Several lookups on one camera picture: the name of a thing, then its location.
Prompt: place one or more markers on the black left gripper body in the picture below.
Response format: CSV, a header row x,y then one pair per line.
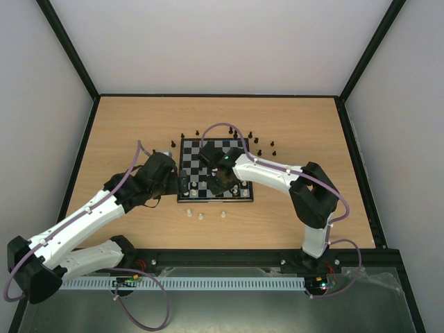
x,y
169,189

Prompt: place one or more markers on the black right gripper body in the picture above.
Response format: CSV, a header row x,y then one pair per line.
x,y
219,182

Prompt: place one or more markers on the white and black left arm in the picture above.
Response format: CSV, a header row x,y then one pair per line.
x,y
41,264

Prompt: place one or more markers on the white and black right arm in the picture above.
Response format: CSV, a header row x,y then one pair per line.
x,y
310,190

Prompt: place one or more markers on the black and silver chessboard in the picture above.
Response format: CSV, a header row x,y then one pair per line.
x,y
189,162

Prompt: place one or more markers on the light blue slotted cable duct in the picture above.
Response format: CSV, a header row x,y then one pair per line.
x,y
187,283

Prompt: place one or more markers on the black enclosure frame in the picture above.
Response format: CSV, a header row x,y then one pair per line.
x,y
330,106

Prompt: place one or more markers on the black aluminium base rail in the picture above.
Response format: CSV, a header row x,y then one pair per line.
x,y
289,261

